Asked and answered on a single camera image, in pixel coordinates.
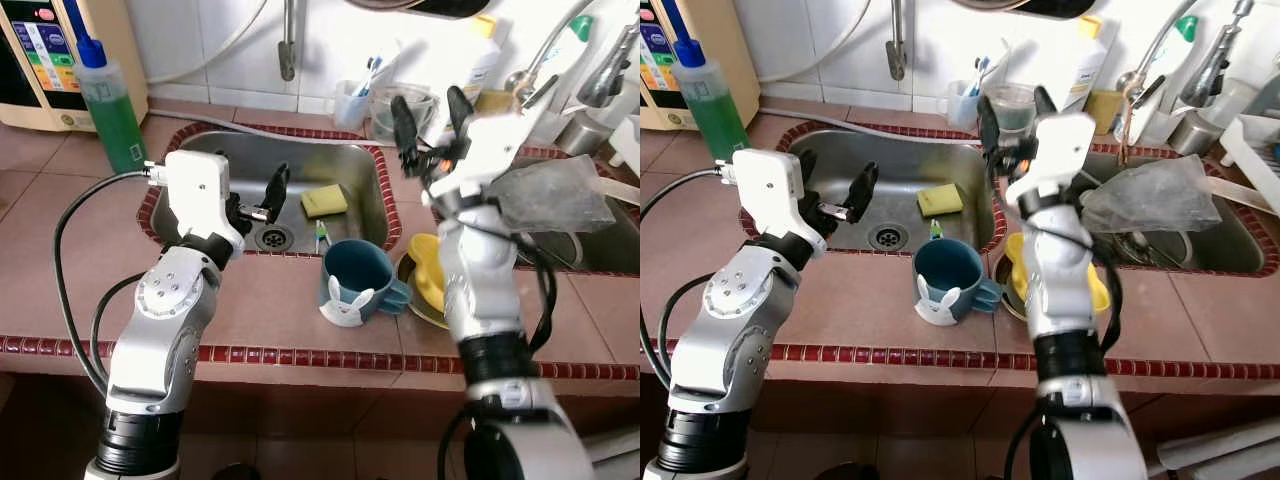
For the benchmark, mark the hanging steel wok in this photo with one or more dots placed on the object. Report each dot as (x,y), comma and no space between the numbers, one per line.
(1020,8)
(420,8)

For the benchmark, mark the chrome gooseneck spout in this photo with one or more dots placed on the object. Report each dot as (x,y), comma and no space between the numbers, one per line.
(520,82)
(1130,82)

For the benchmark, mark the small clear toothbrush cup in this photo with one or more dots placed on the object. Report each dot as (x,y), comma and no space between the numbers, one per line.
(958,105)
(350,105)

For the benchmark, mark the green dish soap bottle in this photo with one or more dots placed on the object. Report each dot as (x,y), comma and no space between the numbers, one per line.
(715,110)
(112,120)

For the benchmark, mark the beige water ionizer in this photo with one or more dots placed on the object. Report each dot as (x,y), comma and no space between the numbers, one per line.
(730,60)
(120,60)

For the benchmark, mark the shallow stainless steel bowl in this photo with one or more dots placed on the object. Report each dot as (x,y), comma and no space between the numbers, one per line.
(420,316)
(1012,306)

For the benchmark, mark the white bottle green cap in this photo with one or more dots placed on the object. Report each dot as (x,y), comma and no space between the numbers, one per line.
(580,28)
(1187,28)

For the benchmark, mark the mustard yellow sponge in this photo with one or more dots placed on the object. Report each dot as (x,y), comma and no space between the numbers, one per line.
(1103,110)
(495,100)

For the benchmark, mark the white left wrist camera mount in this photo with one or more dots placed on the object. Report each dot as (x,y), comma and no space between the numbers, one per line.
(770,185)
(195,190)

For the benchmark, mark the stainless steel sink basin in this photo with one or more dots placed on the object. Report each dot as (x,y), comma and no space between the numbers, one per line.
(330,165)
(600,250)
(930,165)
(1220,250)

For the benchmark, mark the small stainless steel cup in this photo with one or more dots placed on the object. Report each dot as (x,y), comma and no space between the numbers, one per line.
(1195,135)
(585,135)

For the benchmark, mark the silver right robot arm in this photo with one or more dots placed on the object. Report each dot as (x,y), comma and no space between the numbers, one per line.
(485,280)
(1065,290)

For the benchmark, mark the yellow plastic bowl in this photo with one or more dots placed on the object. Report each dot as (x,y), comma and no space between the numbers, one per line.
(425,275)
(1020,270)

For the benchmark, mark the bright yellow sponge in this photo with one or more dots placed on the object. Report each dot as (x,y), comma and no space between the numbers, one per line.
(325,200)
(940,198)

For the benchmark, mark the blue rabbit mug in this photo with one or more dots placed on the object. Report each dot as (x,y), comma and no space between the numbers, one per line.
(350,270)
(945,270)

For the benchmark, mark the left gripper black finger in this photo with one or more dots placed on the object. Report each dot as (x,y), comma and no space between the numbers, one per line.
(277,190)
(862,190)
(808,168)

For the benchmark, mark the chrome wall tap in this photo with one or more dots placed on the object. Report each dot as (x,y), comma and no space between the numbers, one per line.
(897,55)
(288,55)

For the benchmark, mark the chrome sink faucet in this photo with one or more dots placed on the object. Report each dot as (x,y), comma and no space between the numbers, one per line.
(605,75)
(1210,75)

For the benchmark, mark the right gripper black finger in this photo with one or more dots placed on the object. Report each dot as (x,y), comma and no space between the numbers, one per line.
(461,110)
(406,130)
(1044,105)
(991,135)

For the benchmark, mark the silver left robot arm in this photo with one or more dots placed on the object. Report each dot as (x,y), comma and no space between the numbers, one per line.
(745,330)
(165,330)

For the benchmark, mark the brown cabinet front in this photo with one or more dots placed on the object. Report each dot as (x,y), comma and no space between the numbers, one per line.
(300,420)
(900,420)

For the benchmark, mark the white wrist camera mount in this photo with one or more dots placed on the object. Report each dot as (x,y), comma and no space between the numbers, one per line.
(1060,150)
(490,150)
(770,185)
(195,190)

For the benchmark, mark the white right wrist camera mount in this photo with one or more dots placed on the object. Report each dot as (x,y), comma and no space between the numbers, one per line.
(490,150)
(1060,150)

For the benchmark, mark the translucent white plastic cup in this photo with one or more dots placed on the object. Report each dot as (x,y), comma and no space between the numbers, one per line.
(1235,100)

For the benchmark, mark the clear plastic bag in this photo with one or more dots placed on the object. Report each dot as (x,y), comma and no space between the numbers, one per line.
(550,195)
(1150,195)

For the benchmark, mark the white bottle yellow cap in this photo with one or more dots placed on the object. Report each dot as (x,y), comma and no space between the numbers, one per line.
(1088,60)
(485,60)

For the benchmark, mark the white plastic dish rack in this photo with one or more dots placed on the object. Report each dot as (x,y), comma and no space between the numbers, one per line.
(1250,150)
(627,140)

